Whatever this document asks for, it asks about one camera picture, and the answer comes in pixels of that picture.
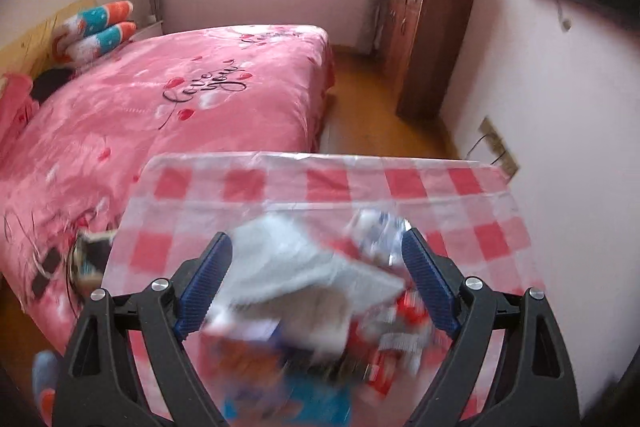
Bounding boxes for red white checkered tablecloth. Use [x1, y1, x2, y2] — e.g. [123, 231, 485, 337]
[102, 150, 547, 423]

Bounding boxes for pink folded blanket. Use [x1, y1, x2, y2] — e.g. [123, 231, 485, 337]
[0, 72, 39, 155]

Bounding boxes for pink bed with heart bedspread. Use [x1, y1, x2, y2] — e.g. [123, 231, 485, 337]
[1, 25, 334, 350]

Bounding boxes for lower colourful striped pillow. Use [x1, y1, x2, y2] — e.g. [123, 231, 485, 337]
[58, 22, 137, 66]

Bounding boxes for colourful striped pillow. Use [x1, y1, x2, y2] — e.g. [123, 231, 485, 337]
[52, 0, 134, 42]
[58, 22, 137, 66]

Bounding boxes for newspaper sheet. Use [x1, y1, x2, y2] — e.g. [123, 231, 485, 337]
[202, 209, 433, 426]

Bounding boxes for blue padded stool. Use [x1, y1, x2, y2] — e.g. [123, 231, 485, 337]
[32, 350, 63, 426]

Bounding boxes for wall socket with plug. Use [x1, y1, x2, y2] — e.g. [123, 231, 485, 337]
[464, 116, 520, 181]

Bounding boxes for white power strip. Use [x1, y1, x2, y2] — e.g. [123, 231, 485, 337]
[67, 230, 117, 300]

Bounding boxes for yellow wooden headboard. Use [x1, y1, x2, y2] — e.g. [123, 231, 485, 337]
[0, 0, 96, 79]

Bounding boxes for upper colourful striped pillow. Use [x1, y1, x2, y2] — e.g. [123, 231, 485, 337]
[52, 0, 134, 42]

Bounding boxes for brown wooden cabinet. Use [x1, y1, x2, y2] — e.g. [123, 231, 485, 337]
[380, 0, 474, 120]

